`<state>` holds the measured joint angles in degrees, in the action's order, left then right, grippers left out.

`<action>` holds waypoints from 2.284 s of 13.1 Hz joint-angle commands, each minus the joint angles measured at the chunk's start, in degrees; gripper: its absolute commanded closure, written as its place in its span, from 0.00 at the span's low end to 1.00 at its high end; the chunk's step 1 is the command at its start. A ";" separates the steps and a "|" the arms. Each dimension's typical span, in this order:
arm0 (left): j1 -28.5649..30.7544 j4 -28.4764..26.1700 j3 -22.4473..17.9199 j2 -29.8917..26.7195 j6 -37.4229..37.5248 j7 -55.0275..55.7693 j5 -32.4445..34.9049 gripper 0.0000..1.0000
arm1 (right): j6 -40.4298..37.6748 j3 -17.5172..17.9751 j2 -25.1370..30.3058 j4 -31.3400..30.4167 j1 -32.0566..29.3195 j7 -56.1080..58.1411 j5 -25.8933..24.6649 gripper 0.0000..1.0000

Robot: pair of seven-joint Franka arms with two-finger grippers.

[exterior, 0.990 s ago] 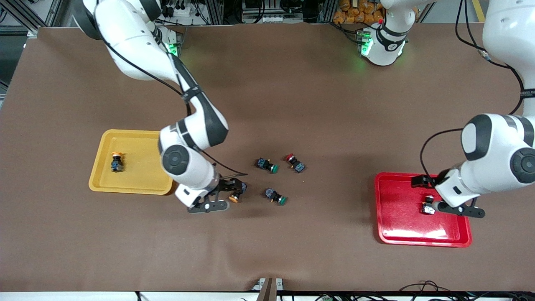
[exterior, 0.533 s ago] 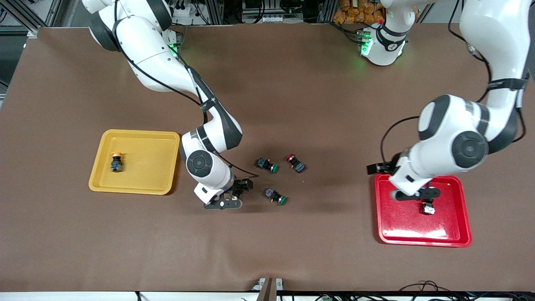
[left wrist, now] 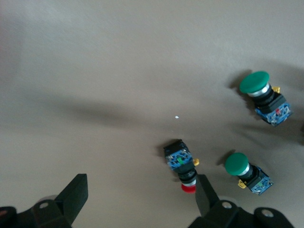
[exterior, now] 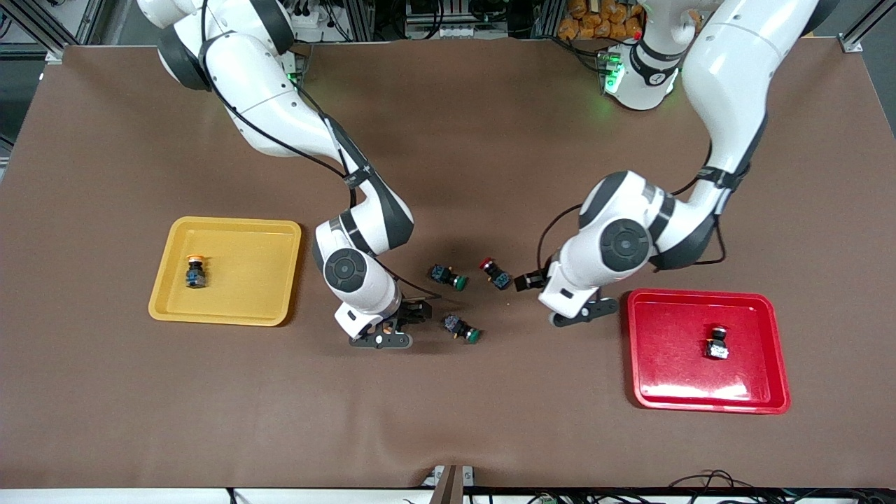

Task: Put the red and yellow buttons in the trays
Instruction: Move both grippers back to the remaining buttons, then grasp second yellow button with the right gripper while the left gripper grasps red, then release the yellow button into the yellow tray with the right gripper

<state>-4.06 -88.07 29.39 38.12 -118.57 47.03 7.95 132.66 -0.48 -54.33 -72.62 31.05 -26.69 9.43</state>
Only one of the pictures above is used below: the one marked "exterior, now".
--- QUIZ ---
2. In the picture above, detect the yellow plastic tray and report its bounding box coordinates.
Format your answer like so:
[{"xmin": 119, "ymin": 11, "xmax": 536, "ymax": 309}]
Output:
[{"xmin": 148, "ymin": 216, "xmax": 302, "ymax": 328}]

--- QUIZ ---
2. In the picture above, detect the grey metal table clamp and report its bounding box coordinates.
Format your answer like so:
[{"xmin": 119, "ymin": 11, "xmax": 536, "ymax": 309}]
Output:
[{"xmin": 422, "ymin": 464, "xmax": 477, "ymax": 504}]

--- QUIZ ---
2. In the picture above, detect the orange packets pile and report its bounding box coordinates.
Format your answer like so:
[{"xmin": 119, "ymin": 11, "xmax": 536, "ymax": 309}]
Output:
[{"xmin": 558, "ymin": 0, "xmax": 643, "ymax": 41}]

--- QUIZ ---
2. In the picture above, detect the black background equipment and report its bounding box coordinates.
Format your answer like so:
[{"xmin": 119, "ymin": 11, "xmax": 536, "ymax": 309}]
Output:
[{"xmin": 374, "ymin": 0, "xmax": 561, "ymax": 41}]

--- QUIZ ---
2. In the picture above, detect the brown table mat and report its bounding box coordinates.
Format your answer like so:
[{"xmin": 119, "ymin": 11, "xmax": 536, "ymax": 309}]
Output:
[{"xmin": 0, "ymin": 38, "xmax": 896, "ymax": 491}]

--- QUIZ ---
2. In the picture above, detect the black cable bundle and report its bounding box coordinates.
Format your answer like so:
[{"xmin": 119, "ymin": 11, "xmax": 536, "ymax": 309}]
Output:
[{"xmin": 525, "ymin": 469, "xmax": 896, "ymax": 504}]

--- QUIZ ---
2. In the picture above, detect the red push button switch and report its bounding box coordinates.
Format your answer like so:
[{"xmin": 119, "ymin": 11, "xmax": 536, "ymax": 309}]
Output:
[
  {"xmin": 477, "ymin": 255, "xmax": 513, "ymax": 291},
  {"xmin": 704, "ymin": 323, "xmax": 730, "ymax": 361}
]

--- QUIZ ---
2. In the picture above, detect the red plastic tray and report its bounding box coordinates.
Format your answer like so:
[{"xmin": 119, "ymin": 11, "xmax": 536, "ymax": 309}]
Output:
[{"xmin": 626, "ymin": 288, "xmax": 792, "ymax": 415}]

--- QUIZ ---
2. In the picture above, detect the green push button switch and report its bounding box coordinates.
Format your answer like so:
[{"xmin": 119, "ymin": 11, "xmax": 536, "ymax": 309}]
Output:
[
  {"xmin": 442, "ymin": 314, "xmax": 482, "ymax": 345},
  {"xmin": 429, "ymin": 263, "xmax": 469, "ymax": 291}
]

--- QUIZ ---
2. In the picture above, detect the aluminium frame post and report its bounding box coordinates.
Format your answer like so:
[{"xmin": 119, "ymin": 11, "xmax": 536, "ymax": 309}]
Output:
[
  {"xmin": 839, "ymin": 0, "xmax": 896, "ymax": 54},
  {"xmin": 0, "ymin": 0, "xmax": 106, "ymax": 65}
]

